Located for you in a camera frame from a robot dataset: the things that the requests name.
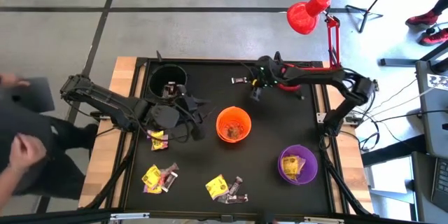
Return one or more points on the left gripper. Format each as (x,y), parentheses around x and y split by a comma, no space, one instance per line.
(192,108)

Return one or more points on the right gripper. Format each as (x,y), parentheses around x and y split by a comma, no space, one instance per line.
(267,71)

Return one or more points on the Hershey's chocolate bar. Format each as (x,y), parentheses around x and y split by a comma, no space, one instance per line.
(239,199)
(224,199)
(236,185)
(239,80)
(169,183)
(170,90)
(171,169)

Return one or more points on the small candy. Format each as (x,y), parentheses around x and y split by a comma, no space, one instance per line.
(234,131)

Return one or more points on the yellow Sour Patch Kids bag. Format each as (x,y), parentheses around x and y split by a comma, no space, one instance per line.
(154,191)
(155,134)
(217,187)
(300,171)
(288,164)
(159,144)
(151,176)

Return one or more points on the person's forearm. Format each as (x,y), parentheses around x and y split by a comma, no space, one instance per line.
(7,189)

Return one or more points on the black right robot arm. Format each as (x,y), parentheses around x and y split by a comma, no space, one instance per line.
(315,76)

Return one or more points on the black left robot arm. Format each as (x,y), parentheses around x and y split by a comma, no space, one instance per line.
(105,99)

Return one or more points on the black pumpkin face bucket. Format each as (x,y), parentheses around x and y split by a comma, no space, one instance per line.
(157,77)

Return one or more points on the orange pumpkin face bucket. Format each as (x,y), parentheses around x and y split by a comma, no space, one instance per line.
(220,126)

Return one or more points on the purple pumpkin face bucket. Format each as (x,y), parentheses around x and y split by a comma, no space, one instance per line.
(311,168)

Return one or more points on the red desk lamp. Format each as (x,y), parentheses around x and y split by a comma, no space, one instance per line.
(304,15)

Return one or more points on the black tripod stand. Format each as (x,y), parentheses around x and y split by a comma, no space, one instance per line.
(364,15)

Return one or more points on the black desk leg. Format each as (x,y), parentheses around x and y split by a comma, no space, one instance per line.
(395,62)

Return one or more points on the dark grey tablet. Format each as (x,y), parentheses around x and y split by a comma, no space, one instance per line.
(35,94)

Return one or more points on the person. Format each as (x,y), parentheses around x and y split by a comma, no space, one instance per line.
(35,126)

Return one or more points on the person's hand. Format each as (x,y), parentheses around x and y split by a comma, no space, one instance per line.
(26,152)
(12,80)

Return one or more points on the grey desk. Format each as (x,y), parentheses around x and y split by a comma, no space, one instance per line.
(432,119)
(421,196)

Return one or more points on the red shoe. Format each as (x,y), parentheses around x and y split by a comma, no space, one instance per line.
(421,19)
(435,37)

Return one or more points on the black laptop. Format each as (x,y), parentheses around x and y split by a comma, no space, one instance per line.
(441,185)

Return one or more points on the person's leg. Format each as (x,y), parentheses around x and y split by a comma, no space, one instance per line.
(442,5)

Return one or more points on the silver metal bracket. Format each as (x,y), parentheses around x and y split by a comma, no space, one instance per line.
(129,216)
(323,220)

